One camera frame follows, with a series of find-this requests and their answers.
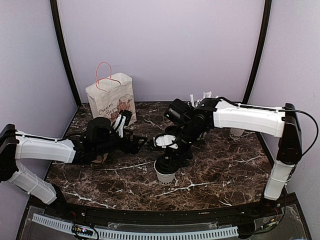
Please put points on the right black frame post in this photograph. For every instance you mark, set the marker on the right black frame post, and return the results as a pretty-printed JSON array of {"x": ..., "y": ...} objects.
[{"x": 259, "y": 50}]

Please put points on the brown pulp cup carrier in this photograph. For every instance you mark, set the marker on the brown pulp cup carrier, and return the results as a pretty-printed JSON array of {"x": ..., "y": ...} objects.
[{"x": 100, "y": 159}]

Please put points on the bundle of wrapped white straws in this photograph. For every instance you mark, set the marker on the bundle of wrapped white straws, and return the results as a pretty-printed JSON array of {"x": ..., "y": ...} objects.
[{"x": 194, "y": 103}]

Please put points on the stack of black lids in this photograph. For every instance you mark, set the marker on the stack of black lids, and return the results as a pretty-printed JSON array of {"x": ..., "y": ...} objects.
[{"x": 171, "y": 131}]

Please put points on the single black cup lid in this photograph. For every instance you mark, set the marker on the single black cup lid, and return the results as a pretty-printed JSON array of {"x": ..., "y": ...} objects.
[{"x": 165, "y": 166}]

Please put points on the white paper takeout bag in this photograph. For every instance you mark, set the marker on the white paper takeout bag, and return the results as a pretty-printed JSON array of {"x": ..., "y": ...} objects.
[{"x": 110, "y": 95}]

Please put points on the white cup holding straws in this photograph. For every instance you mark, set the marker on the white cup holding straws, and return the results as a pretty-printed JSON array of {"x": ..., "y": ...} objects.
[{"x": 202, "y": 135}]

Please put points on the stack of white paper cups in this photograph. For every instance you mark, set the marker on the stack of white paper cups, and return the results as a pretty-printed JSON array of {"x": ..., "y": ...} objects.
[{"x": 236, "y": 133}]

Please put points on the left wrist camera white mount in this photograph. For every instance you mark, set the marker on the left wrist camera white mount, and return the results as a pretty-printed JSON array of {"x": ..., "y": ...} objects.
[{"x": 122, "y": 121}]

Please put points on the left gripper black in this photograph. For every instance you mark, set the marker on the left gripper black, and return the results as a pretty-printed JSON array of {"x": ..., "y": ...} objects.
[{"x": 134, "y": 148}]

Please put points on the black front table rail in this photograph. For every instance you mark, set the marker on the black front table rail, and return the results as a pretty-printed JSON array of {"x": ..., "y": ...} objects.
[{"x": 244, "y": 214}]

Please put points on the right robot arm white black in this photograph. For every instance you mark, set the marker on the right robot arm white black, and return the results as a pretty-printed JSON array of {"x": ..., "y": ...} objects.
[{"x": 219, "y": 112}]

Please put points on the grey slotted cable duct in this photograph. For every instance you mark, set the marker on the grey slotted cable duct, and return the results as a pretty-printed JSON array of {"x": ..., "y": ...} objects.
[{"x": 122, "y": 231}]

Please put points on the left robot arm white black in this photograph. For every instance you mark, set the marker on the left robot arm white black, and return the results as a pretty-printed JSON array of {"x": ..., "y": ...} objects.
[{"x": 100, "y": 137}]

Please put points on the single white paper cup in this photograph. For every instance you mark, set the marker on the single white paper cup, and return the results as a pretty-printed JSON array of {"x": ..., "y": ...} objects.
[{"x": 164, "y": 179}]

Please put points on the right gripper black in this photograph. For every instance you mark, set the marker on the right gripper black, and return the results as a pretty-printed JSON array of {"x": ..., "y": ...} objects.
[{"x": 177, "y": 154}]

